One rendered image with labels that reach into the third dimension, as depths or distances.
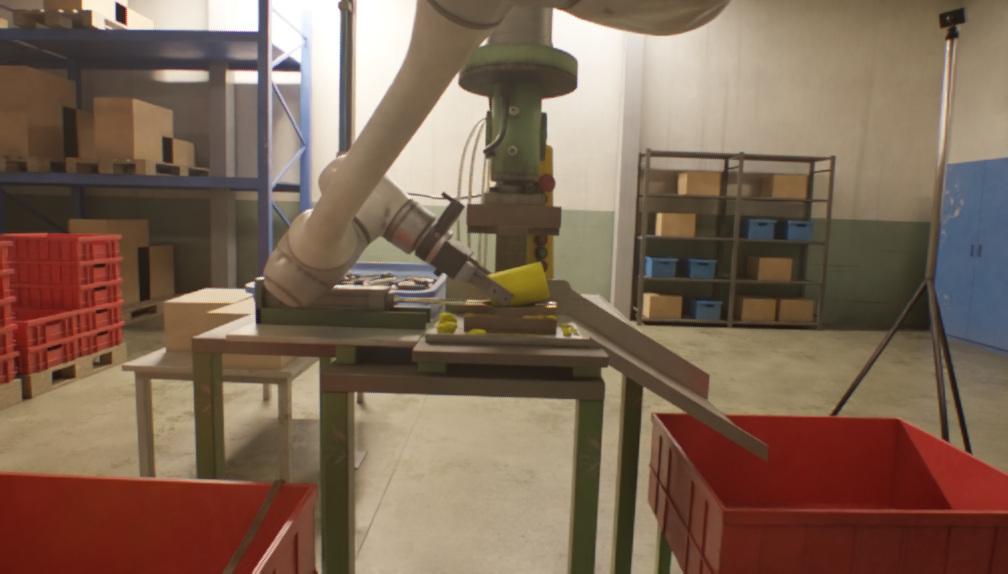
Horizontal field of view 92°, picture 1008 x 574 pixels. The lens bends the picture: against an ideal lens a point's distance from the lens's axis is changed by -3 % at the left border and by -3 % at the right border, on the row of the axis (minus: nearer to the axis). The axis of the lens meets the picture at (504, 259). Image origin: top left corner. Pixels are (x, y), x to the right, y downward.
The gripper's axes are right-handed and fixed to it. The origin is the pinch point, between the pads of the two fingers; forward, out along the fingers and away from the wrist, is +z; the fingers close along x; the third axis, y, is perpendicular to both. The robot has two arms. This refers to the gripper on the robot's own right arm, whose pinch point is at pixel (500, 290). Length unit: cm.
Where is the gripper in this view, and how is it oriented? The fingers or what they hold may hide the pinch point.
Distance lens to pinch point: 93.1
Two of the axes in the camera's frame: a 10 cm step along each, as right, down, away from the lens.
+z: 8.1, 5.8, 0.5
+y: -5.8, 8.1, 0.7
